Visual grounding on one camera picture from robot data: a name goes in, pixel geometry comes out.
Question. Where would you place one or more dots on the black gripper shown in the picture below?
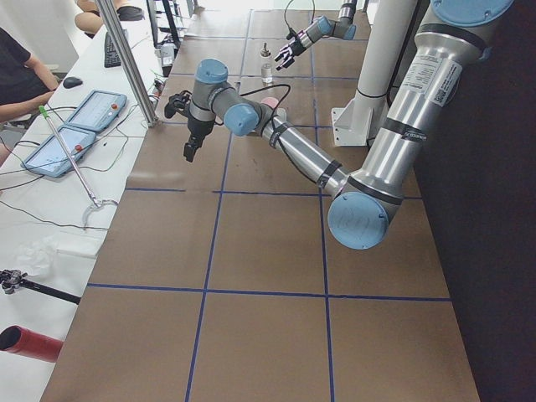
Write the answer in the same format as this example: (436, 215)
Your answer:
(196, 127)
(297, 44)

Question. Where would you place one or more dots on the glass sauce bottle metal spout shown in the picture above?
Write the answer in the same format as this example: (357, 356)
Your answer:
(266, 65)

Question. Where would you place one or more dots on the pink plastic cup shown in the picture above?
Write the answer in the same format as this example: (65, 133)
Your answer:
(270, 101)

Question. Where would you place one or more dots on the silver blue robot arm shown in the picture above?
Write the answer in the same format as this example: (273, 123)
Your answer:
(321, 27)
(451, 35)

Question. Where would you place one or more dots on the silver digital kitchen scale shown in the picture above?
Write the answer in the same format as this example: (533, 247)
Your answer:
(281, 115)

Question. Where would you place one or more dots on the upper blue teach pendant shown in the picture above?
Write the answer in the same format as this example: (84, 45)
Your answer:
(97, 111)

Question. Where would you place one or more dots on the blue teach pendant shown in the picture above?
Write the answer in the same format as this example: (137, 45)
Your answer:
(97, 111)
(49, 159)

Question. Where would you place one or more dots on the black keyboard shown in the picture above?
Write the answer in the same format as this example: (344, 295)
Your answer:
(111, 56)

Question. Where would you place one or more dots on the black computer mouse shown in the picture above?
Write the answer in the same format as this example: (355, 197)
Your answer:
(71, 82)

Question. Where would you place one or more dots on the lower blue teach pendant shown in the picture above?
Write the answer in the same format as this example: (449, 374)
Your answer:
(49, 159)

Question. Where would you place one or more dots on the person in black shirt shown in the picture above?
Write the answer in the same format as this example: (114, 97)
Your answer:
(26, 82)

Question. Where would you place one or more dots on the crumpled white plastic bag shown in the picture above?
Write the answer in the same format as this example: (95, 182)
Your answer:
(36, 257)

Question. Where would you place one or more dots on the black robot control cabinet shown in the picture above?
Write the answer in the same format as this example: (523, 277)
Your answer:
(477, 177)

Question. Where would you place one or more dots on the black rod with clamp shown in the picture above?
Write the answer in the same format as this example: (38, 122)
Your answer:
(12, 280)

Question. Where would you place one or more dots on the red cylinder tube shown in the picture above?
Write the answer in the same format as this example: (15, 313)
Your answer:
(24, 342)

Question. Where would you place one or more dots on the aluminium frame post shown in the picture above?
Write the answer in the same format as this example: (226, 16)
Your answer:
(114, 28)

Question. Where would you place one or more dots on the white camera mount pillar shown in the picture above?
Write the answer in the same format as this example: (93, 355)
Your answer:
(358, 122)

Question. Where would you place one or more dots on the green handled reach grabber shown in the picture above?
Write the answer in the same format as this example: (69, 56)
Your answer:
(95, 202)

